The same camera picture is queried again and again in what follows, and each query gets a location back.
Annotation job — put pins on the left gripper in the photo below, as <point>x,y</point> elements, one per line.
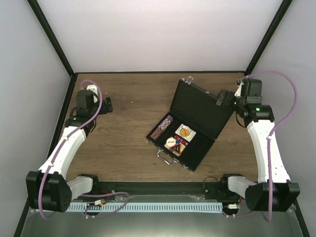
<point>104,110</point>

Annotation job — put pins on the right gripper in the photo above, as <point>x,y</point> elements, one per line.
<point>221,96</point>

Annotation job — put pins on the black poker case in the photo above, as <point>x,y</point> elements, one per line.
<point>197,109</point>

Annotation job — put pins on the red black chip stack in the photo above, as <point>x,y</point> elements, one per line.
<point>157,133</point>

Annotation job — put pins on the red die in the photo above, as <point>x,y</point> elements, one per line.
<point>182,141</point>

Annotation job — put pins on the white dealer button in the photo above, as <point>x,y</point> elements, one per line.
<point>171,142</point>

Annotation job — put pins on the triangular all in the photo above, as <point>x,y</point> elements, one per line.
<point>176,149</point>

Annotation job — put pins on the orange big blind button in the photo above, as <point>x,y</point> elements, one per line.
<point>185,132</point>

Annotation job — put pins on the purple chip stack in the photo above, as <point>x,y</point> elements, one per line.
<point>168,120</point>

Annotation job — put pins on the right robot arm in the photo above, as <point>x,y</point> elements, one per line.
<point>273,190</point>

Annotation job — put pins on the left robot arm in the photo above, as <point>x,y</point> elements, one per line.
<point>47,188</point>

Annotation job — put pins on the white card deck box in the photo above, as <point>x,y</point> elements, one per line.
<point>190,137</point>

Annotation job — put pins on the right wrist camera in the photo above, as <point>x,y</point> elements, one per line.
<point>239,83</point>

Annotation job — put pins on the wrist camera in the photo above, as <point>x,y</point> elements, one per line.
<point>94,89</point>
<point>239,83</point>

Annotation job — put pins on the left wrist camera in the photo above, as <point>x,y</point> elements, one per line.
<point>94,89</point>

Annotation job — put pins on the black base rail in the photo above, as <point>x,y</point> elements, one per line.
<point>210,190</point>

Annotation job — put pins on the light blue slotted cable duct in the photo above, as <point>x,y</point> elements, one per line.
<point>196,207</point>

